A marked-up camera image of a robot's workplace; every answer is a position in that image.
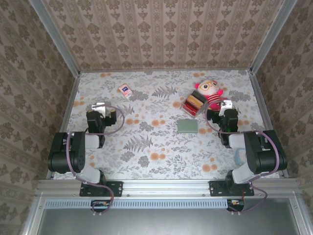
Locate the green card holder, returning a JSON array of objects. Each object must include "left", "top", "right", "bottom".
[{"left": 178, "top": 119, "right": 198, "bottom": 134}]

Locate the pink plush toy with glasses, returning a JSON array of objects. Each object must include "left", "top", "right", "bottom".
[{"left": 195, "top": 79, "right": 229, "bottom": 111}]

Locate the clear acrylic organizer box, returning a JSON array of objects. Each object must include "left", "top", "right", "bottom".
[{"left": 180, "top": 90, "right": 208, "bottom": 119}]

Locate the red wallet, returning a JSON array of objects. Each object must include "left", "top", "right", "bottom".
[{"left": 183, "top": 100, "right": 199, "bottom": 116}]

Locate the mustard yellow wallet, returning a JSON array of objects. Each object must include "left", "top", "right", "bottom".
[{"left": 186, "top": 94, "right": 203, "bottom": 108}]

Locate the black wallet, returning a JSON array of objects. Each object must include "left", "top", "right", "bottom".
[{"left": 191, "top": 90, "right": 206, "bottom": 101}]

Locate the small pink tissue pack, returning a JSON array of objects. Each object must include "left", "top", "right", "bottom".
[{"left": 118, "top": 83, "right": 133, "bottom": 99}]

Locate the floral patterned table cover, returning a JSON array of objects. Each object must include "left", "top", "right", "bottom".
[{"left": 52, "top": 70, "right": 281, "bottom": 181}]

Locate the black controller board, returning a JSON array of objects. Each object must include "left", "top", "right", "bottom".
[
  {"left": 90, "top": 199, "right": 111, "bottom": 212},
  {"left": 226, "top": 198, "right": 245, "bottom": 212}
]

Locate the grey metal panel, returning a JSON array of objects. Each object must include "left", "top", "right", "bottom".
[{"left": 36, "top": 198, "right": 305, "bottom": 235}]

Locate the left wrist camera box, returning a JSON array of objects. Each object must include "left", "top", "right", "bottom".
[{"left": 91, "top": 102, "right": 108, "bottom": 116}]

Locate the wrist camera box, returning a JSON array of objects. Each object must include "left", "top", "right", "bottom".
[
  {"left": 91, "top": 102, "right": 108, "bottom": 116},
  {"left": 218, "top": 99, "right": 233, "bottom": 117}
]

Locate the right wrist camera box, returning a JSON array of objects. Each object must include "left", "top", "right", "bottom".
[{"left": 218, "top": 99, "right": 233, "bottom": 117}]

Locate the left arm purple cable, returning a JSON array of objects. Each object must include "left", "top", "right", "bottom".
[{"left": 66, "top": 105, "right": 126, "bottom": 217}]

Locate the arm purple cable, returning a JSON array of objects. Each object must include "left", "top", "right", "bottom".
[
  {"left": 204, "top": 100, "right": 281, "bottom": 216},
  {"left": 66, "top": 105, "right": 126, "bottom": 217}
]

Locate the aluminium table side rail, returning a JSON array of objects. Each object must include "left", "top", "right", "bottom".
[
  {"left": 249, "top": 70, "right": 289, "bottom": 178},
  {"left": 45, "top": 73, "right": 81, "bottom": 181}
]

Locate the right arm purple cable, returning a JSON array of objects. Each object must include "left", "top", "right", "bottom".
[{"left": 204, "top": 100, "right": 281, "bottom": 216}]

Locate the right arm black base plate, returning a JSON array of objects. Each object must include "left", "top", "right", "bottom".
[{"left": 209, "top": 180, "right": 255, "bottom": 197}]

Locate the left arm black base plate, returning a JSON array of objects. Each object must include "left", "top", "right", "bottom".
[{"left": 79, "top": 180, "right": 123, "bottom": 197}]

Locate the aluminium table end rail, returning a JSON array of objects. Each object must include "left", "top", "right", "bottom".
[{"left": 79, "top": 69, "right": 252, "bottom": 73}]

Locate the aluminium mounting rail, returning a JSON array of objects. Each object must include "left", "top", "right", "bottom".
[{"left": 36, "top": 180, "right": 300, "bottom": 196}]

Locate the aluminium frame post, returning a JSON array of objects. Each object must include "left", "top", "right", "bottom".
[
  {"left": 250, "top": 0, "right": 298, "bottom": 74},
  {"left": 28, "top": 0, "right": 81, "bottom": 77}
]

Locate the grey slotted cable duct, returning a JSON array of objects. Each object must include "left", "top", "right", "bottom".
[{"left": 45, "top": 198, "right": 232, "bottom": 209}]

